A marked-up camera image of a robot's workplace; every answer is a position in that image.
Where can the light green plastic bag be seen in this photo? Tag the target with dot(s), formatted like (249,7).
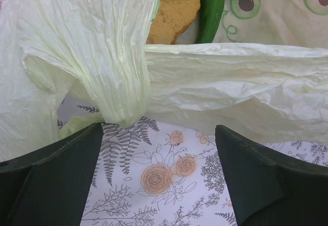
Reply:
(68,63)

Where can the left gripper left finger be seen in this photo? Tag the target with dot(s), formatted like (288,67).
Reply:
(50,186)

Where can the bread slice front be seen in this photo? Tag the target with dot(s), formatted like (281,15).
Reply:
(172,19)

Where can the green toy cucumber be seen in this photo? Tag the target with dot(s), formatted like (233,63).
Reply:
(209,19)

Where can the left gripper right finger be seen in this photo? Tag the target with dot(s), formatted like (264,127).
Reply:
(267,187)

